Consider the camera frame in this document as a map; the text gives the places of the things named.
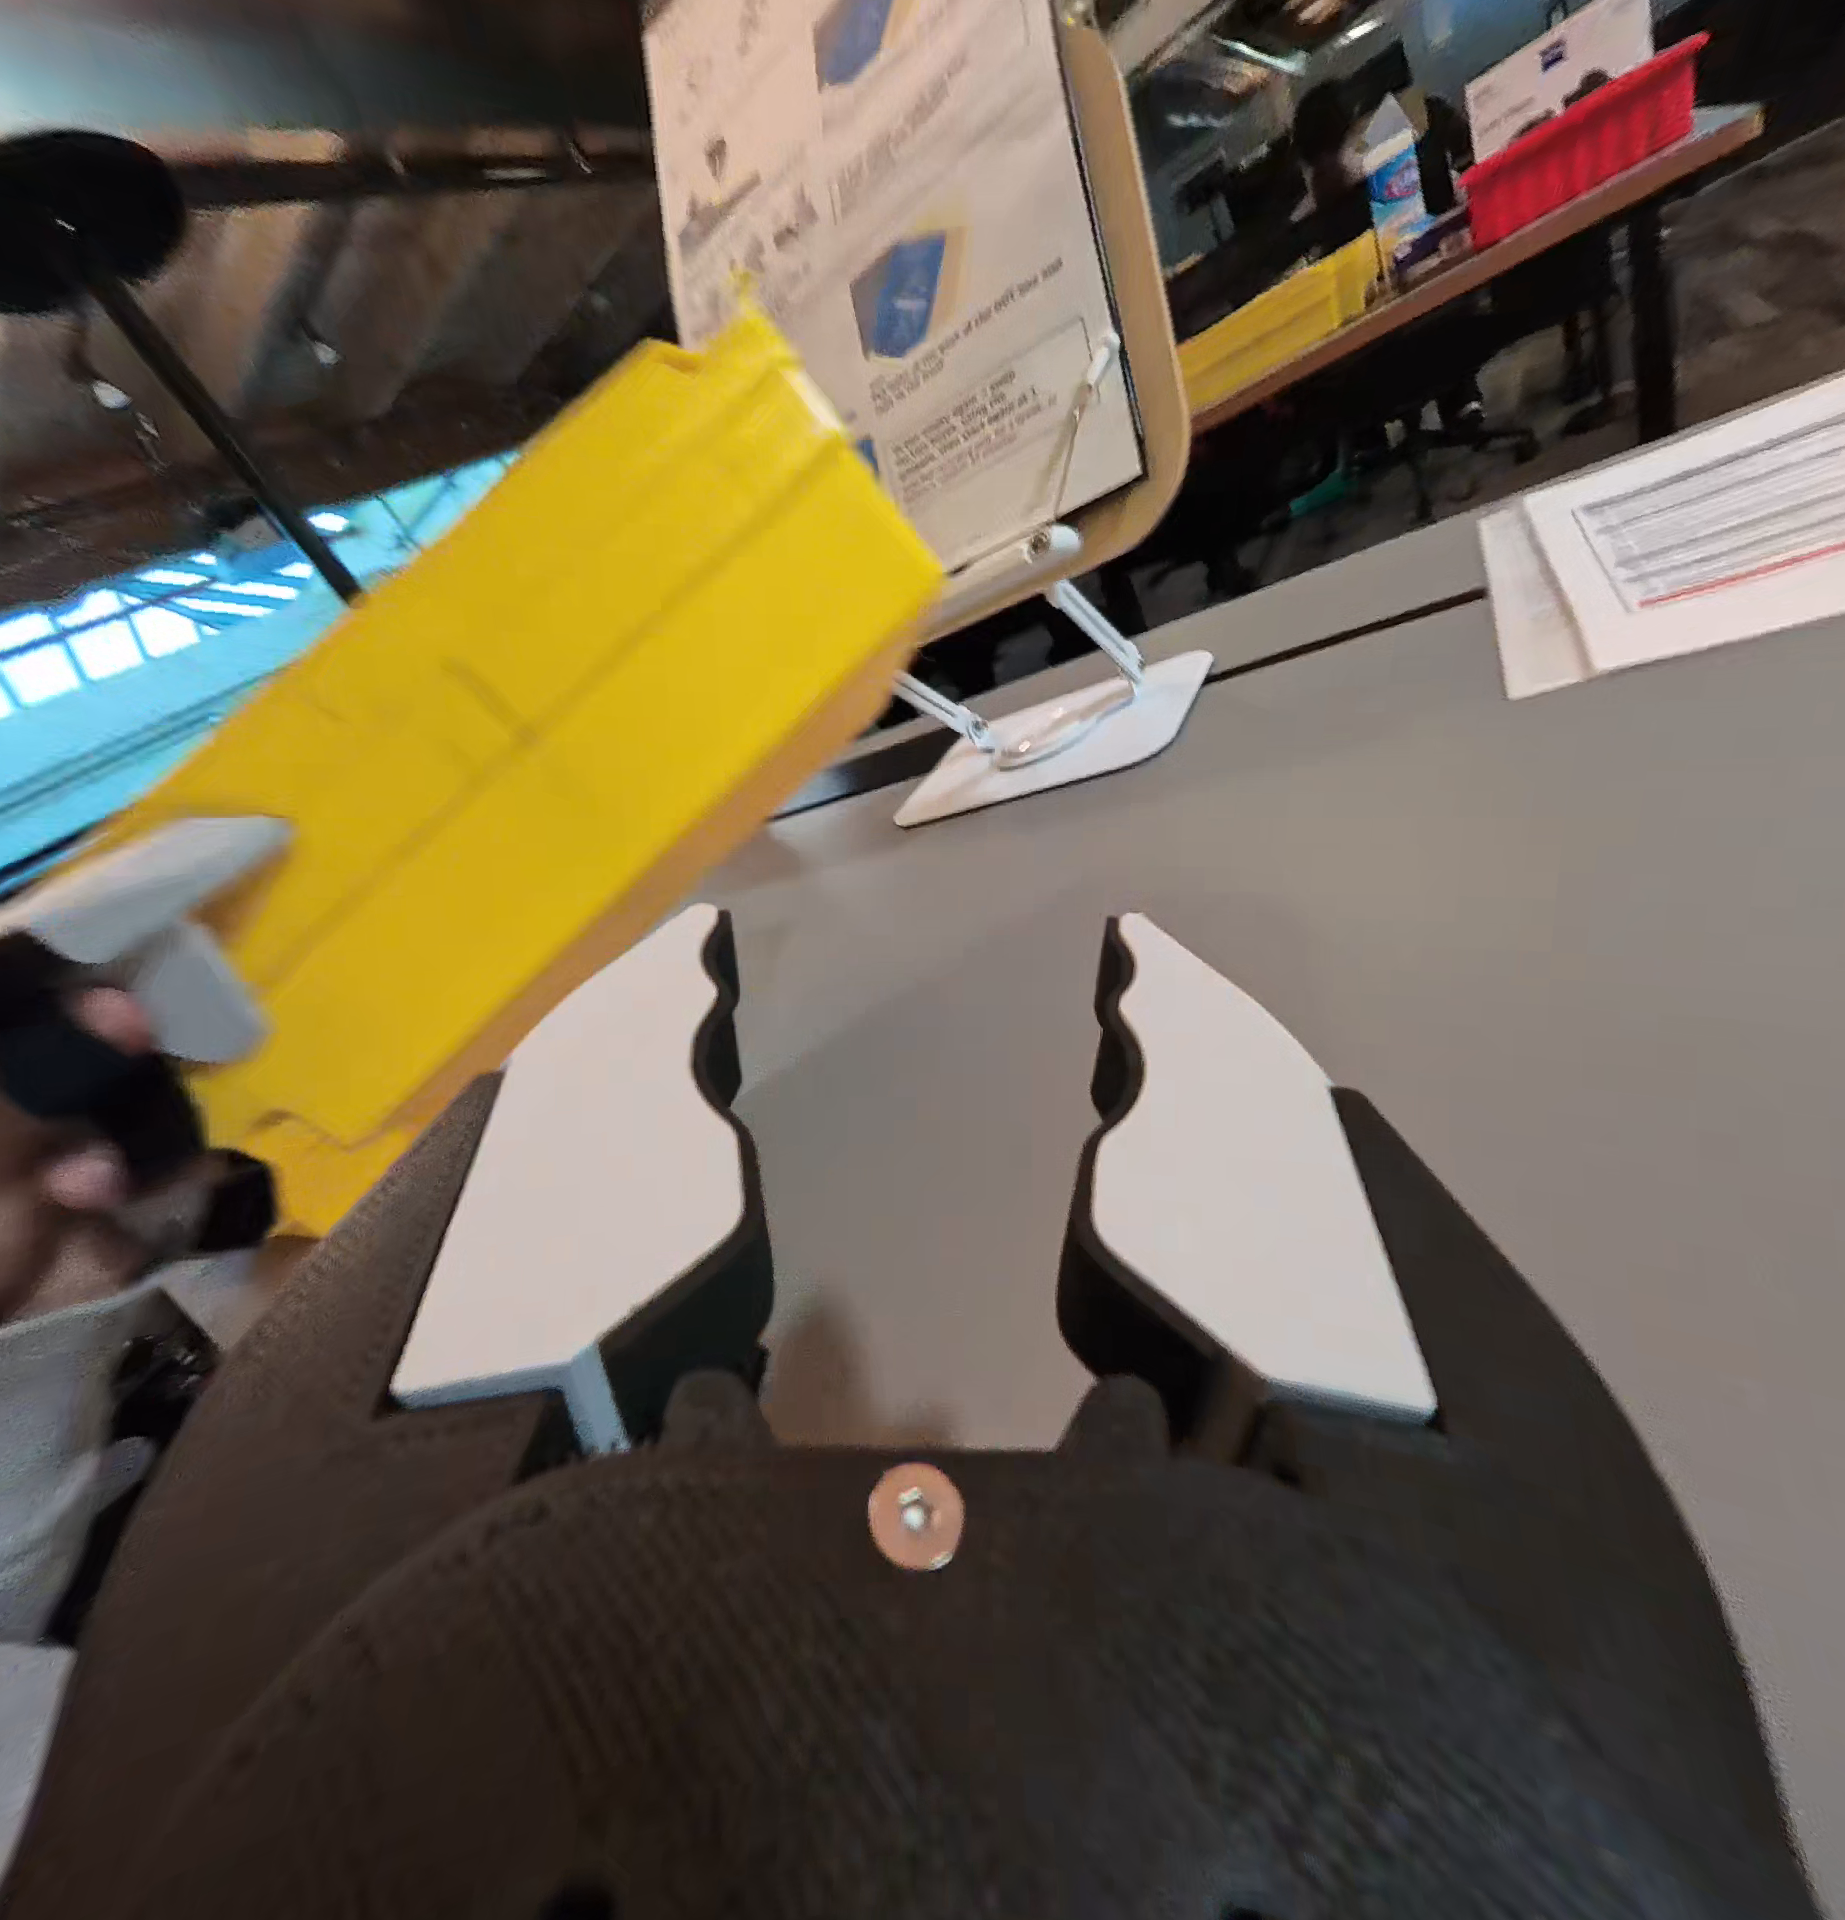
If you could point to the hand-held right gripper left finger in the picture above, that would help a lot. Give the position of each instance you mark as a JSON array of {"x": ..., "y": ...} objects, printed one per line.
[{"x": 592, "y": 1200}]

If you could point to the black pole with round disc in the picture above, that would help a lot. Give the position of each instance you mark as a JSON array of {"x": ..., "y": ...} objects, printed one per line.
[{"x": 52, "y": 211}]

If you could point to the wooden office desk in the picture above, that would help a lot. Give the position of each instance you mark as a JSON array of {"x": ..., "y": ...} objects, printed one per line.
[{"x": 1642, "y": 203}]

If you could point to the laminated paper sheet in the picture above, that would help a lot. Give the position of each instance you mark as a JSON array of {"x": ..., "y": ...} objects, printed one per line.
[{"x": 1732, "y": 526}]

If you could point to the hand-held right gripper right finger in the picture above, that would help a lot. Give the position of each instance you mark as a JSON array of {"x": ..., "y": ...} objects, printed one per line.
[{"x": 1253, "y": 1216}]

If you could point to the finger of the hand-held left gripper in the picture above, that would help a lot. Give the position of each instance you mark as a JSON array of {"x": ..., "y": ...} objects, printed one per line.
[{"x": 157, "y": 885}]

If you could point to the person's left forearm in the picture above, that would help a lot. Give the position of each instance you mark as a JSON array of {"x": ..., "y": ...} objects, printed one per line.
[{"x": 52, "y": 1471}]

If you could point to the printed instruction sheet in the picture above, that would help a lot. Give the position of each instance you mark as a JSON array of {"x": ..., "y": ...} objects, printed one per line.
[{"x": 938, "y": 181}]

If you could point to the grey desk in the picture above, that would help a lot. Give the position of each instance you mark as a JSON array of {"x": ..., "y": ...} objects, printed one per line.
[{"x": 1463, "y": 976}]

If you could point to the red plastic bin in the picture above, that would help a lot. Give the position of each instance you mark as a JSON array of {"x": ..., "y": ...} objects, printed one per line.
[{"x": 1583, "y": 143}]

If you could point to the yellow plastic bin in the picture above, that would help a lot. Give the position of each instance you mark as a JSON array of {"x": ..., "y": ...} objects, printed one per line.
[
  {"x": 563, "y": 676},
  {"x": 1282, "y": 323}
]

